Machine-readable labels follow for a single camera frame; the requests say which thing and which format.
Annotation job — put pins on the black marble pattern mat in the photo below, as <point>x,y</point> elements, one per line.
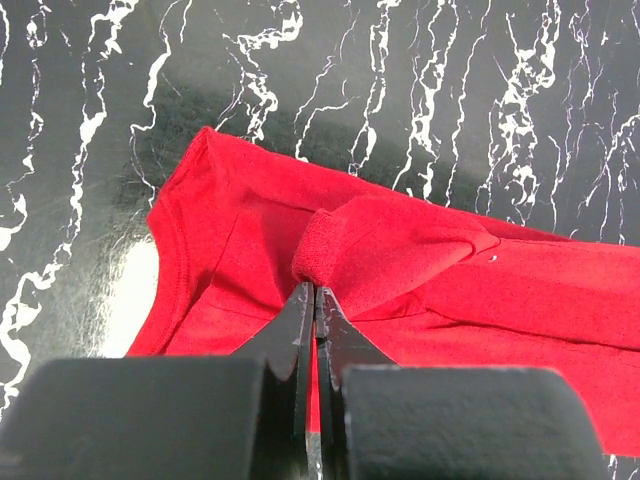
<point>527,111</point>

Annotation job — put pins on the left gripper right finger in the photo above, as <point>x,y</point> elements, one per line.
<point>380,420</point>

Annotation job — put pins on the red t-shirt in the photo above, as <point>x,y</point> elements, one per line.
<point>237,228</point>

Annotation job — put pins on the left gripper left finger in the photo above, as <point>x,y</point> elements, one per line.
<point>236,416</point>

